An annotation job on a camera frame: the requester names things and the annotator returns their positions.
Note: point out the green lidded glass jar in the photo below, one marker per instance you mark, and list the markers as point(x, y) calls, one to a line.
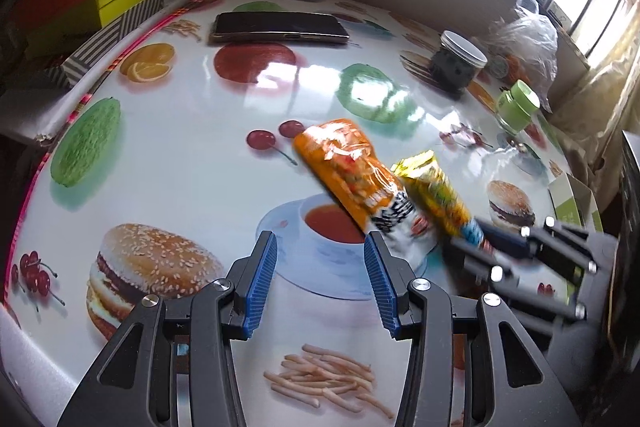
point(517, 106)

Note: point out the green Jia Faith box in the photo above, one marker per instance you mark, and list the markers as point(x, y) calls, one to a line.
point(574, 203)

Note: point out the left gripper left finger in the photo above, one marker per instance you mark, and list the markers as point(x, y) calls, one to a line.
point(252, 278)

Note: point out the long gold snack bar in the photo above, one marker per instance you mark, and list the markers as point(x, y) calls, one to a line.
point(430, 189)

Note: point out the dark jar white lid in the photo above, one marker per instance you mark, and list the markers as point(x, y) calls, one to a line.
point(456, 63)

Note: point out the striped black white box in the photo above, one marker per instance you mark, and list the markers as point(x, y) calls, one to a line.
point(65, 74)

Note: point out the beige patterned curtain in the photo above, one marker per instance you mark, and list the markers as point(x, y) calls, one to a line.
point(592, 116)

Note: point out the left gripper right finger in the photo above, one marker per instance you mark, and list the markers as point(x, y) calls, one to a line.
point(389, 277)

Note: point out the clear plastic bag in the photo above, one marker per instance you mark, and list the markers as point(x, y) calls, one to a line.
point(523, 47)

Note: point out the yellow green box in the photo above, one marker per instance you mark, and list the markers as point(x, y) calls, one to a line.
point(72, 28)

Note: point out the black smartphone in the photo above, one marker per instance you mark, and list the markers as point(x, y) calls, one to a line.
point(277, 27)

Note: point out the orange spicy snack pouch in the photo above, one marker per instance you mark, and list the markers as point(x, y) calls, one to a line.
point(341, 156)

